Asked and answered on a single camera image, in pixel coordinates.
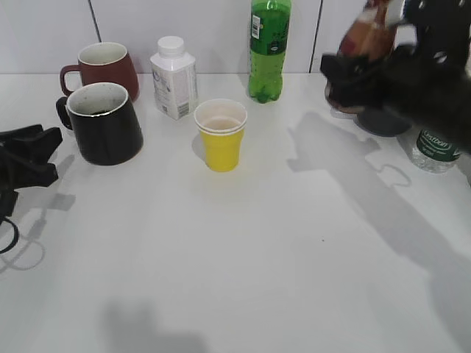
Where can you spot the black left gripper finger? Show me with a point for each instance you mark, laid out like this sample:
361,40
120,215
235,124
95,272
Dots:
32,143
18,173

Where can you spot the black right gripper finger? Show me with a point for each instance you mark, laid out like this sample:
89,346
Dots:
353,82

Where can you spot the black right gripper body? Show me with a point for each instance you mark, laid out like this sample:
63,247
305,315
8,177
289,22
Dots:
428,84

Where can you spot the brown coffee drink bottle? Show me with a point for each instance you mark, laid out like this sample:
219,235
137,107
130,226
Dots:
368,35

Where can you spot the black ceramic mug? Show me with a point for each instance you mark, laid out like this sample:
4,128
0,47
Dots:
102,117

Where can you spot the yellow paper cup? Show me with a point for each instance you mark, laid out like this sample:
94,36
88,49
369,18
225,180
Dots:
221,124

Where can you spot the dark grey ceramic mug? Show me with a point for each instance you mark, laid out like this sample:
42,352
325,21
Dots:
381,123

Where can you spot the green label water bottle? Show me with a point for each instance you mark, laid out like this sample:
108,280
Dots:
431,153

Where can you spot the green soda bottle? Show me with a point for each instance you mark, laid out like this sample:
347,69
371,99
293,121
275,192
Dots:
269,26

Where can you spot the dark red ceramic mug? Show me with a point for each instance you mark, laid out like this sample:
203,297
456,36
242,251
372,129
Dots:
104,62

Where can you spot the white carton bottle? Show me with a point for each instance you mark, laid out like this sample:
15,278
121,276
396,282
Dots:
174,78

